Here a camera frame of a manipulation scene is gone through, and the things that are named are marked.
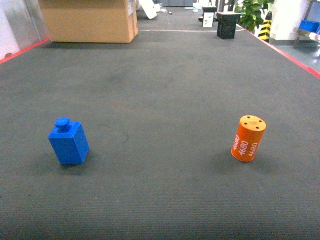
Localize orange cylindrical cap 4680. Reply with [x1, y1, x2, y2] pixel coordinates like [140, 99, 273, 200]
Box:
[231, 115, 267, 163]

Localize blue block part with knob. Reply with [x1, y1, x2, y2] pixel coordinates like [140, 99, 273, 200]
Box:
[48, 117, 89, 165]

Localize grey conveyor mat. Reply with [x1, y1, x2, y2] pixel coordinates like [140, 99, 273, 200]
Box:
[0, 6, 320, 240]

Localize black mesh bin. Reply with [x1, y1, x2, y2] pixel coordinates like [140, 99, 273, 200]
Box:
[217, 11, 241, 40]

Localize white framed sign card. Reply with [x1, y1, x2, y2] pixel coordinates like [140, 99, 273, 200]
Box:
[202, 12, 215, 28]

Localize large cardboard box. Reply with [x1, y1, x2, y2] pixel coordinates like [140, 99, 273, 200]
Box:
[38, 0, 138, 44]

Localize green potted plant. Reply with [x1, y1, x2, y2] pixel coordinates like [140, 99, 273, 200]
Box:
[234, 0, 274, 32]

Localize blue storage crate far right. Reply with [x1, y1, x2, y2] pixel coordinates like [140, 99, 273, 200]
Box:
[299, 19, 320, 34]

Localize yellow black striped post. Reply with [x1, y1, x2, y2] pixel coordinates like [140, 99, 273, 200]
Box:
[257, 11, 273, 43]

